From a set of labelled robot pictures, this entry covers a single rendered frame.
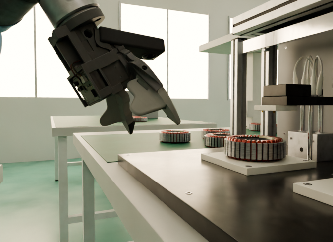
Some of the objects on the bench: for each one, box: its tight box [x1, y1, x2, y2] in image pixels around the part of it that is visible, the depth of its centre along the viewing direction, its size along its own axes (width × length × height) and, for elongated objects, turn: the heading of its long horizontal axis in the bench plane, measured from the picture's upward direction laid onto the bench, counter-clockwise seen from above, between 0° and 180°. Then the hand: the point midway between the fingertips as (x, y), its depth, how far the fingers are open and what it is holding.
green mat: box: [81, 129, 277, 163], centre depth 112 cm, size 94×61×1 cm
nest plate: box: [201, 152, 317, 176], centre depth 55 cm, size 15×15×1 cm
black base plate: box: [118, 145, 333, 242], centre depth 45 cm, size 47×64×2 cm
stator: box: [204, 133, 230, 148], centre depth 91 cm, size 11×11×4 cm
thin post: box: [307, 111, 313, 160], centre depth 52 cm, size 2×2×10 cm
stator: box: [224, 135, 286, 162], centre depth 55 cm, size 11×11×4 cm
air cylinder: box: [288, 130, 333, 162], centre depth 61 cm, size 5×8×6 cm
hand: (155, 128), depth 47 cm, fingers open, 14 cm apart
